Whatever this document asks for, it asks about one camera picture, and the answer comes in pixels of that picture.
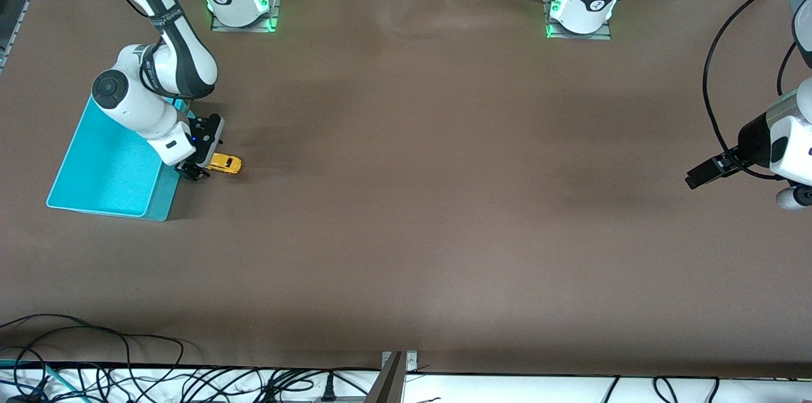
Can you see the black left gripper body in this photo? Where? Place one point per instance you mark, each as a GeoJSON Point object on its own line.
{"type": "Point", "coordinates": [752, 138]}

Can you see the yellow beetle toy car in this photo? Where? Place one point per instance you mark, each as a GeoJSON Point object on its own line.
{"type": "Point", "coordinates": [227, 164]}

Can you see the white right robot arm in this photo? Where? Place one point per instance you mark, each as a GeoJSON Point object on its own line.
{"type": "Point", "coordinates": [127, 98]}

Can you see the turquoise plastic bin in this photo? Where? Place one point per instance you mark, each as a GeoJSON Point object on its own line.
{"type": "Point", "coordinates": [108, 181]}

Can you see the table cover sheet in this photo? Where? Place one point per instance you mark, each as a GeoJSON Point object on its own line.
{"type": "Point", "coordinates": [406, 200]}

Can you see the black power plug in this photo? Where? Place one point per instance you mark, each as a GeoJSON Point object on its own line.
{"type": "Point", "coordinates": [328, 390]}

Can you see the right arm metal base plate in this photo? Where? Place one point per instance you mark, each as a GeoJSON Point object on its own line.
{"type": "Point", "coordinates": [241, 29]}

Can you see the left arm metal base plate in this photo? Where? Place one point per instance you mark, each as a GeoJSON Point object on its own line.
{"type": "Point", "coordinates": [574, 37]}

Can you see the aluminium frame extrusion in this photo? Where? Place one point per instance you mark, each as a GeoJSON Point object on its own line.
{"type": "Point", "coordinates": [22, 9]}

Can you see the metal table edge bracket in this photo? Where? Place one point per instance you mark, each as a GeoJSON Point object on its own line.
{"type": "Point", "coordinates": [390, 384]}

